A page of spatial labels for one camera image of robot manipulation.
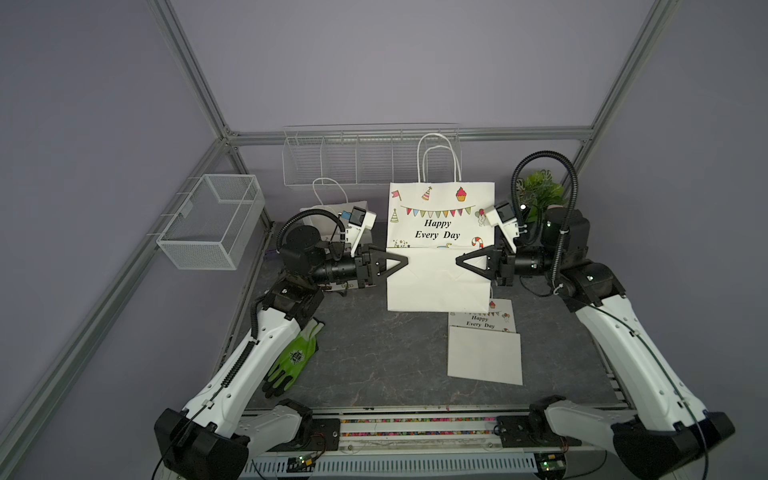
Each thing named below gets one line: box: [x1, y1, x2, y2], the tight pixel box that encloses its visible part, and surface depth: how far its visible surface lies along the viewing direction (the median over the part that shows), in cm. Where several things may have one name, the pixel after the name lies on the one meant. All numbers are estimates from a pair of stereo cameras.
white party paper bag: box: [447, 299, 523, 385], surface depth 88 cm
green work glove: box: [262, 318, 326, 399], surface depth 86 cm
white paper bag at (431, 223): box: [386, 133, 495, 312], surface depth 59 cm
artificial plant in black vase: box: [516, 169, 569, 223], surface depth 96 cm
